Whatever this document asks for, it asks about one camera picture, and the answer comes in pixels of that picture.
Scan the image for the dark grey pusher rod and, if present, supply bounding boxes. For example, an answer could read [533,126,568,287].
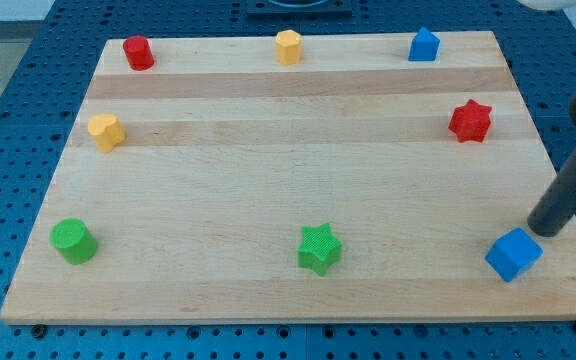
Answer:
[527,148,576,237]

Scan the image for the blue cube block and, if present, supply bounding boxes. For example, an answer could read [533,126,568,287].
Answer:
[485,228,543,282]

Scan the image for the red star block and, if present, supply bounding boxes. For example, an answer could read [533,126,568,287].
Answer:
[448,99,492,143]

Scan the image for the green star block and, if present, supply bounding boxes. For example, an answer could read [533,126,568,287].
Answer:
[297,223,343,277]

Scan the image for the blue pentagon block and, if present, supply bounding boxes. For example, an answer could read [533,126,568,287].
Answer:
[408,27,441,62]

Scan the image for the yellow hexagon block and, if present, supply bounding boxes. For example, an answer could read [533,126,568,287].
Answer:
[275,30,302,65]

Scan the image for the wooden board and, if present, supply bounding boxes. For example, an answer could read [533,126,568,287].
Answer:
[0,31,576,326]

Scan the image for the red cylinder block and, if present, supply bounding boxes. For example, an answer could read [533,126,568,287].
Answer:
[122,35,155,71]

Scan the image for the yellow heart block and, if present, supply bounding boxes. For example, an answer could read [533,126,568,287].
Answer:
[87,114,127,153]

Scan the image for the green cylinder block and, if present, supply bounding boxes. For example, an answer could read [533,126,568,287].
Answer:
[49,218,98,265]

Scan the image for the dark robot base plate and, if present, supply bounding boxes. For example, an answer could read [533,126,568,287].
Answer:
[246,0,353,15]

